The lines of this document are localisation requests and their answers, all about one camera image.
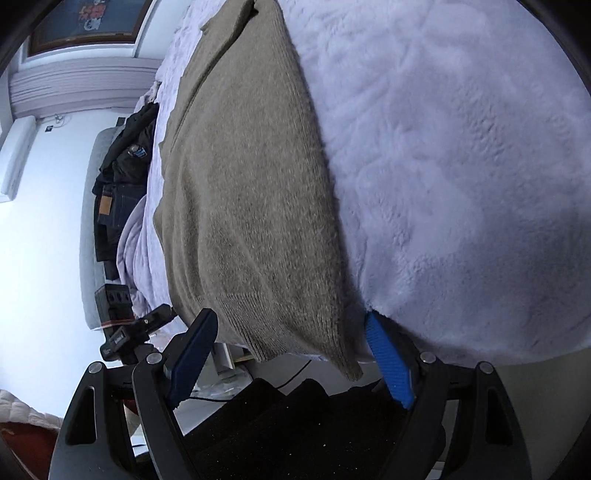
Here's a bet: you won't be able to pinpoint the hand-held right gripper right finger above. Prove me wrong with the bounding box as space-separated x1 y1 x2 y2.
365 311 529 480

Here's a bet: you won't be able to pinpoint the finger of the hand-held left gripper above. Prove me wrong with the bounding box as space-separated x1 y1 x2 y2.
141 305 177 330

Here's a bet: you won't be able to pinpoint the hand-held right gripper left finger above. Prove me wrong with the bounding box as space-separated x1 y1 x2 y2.
48 308 219 480

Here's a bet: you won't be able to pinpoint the brown knit sweater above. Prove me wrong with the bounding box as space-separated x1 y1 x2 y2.
152 0 365 381

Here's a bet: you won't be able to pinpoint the black box with round holes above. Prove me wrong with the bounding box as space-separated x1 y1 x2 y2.
95 284 132 324

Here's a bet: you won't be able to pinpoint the mauve bunched blanket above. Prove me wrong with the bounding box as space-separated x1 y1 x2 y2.
115 194 171 315

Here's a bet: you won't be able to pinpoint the dark blue jeans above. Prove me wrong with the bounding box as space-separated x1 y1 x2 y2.
92 182 148 280

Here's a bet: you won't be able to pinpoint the grey quilted headboard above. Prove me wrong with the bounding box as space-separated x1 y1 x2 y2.
78 129 121 328

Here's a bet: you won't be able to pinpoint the white quilted cloth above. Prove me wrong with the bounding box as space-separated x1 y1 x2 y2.
0 390 65 435

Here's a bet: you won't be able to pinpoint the dark red cloth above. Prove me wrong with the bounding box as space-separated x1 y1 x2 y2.
0 420 61 480

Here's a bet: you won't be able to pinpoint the black jacket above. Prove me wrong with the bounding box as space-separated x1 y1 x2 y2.
92 102 160 185

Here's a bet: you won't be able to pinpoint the lavender fleece blanket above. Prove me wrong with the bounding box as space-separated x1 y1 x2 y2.
139 0 591 370

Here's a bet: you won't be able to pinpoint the white pleated curtain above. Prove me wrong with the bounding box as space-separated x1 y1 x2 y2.
9 55 171 116

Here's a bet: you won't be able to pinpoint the dark framed picture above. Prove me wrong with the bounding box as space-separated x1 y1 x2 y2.
25 0 155 58

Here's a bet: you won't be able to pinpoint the white wall unit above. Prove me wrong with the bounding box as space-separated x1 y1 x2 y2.
0 115 38 204

